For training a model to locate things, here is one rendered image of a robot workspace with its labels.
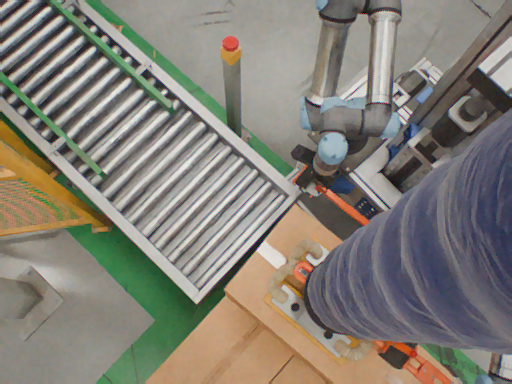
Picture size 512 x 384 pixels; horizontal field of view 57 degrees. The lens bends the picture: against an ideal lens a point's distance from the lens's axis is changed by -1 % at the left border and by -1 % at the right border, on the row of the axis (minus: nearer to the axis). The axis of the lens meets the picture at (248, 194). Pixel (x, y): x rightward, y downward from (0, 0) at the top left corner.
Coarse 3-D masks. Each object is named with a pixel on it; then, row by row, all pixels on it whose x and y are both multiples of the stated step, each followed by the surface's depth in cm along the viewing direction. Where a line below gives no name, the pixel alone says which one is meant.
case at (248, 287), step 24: (288, 216) 171; (264, 240) 169; (288, 240) 169; (336, 240) 169; (264, 264) 166; (240, 288) 164; (264, 288) 164; (264, 312) 162; (288, 336) 160; (312, 360) 158; (360, 360) 159; (384, 360) 159
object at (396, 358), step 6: (408, 342) 146; (378, 348) 150; (384, 348) 145; (390, 348) 146; (396, 348) 146; (414, 348) 146; (378, 354) 149; (384, 354) 145; (390, 354) 145; (396, 354) 145; (402, 354) 145; (390, 360) 144; (396, 360) 145; (402, 360) 145; (408, 360) 144; (396, 366) 144; (402, 366) 144
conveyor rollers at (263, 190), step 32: (0, 0) 258; (32, 0) 254; (64, 0) 256; (0, 32) 250; (64, 32) 249; (96, 32) 252; (0, 64) 244; (32, 64) 245; (96, 64) 244; (32, 96) 240; (64, 96) 240; (96, 96) 243; (96, 128) 235; (128, 128) 236; (96, 160) 232; (160, 160) 232; (192, 160) 232; (128, 192) 227; (160, 192) 227; (256, 192) 228; (160, 224) 225; (224, 224) 224; (256, 224) 224; (224, 256) 220
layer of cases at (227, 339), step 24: (216, 312) 214; (240, 312) 214; (192, 336) 211; (216, 336) 211; (240, 336) 211; (264, 336) 211; (168, 360) 208; (192, 360) 208; (216, 360) 208; (240, 360) 208; (264, 360) 208; (288, 360) 211; (432, 360) 209
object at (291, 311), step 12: (288, 288) 162; (264, 300) 161; (288, 300) 161; (300, 300) 161; (288, 312) 160; (300, 312) 160; (300, 324) 159; (312, 336) 158; (324, 336) 157; (336, 336) 158; (348, 336) 159; (324, 348) 158; (336, 360) 157
